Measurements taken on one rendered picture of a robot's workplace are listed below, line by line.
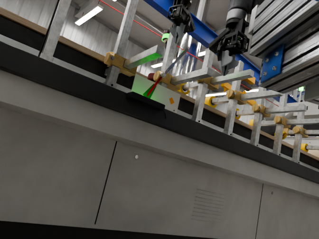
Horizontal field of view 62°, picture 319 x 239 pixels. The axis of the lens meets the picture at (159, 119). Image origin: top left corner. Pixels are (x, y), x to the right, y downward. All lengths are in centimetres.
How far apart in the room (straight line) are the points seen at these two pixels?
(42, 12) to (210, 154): 799
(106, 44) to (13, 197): 862
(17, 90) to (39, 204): 50
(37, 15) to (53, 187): 790
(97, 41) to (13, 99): 849
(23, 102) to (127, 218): 77
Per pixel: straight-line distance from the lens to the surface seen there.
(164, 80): 124
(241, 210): 204
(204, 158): 143
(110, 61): 113
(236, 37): 103
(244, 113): 189
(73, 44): 131
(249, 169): 172
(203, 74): 110
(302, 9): 72
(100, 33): 960
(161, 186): 151
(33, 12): 889
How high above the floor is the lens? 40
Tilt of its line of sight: 12 degrees up
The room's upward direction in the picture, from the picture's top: 13 degrees clockwise
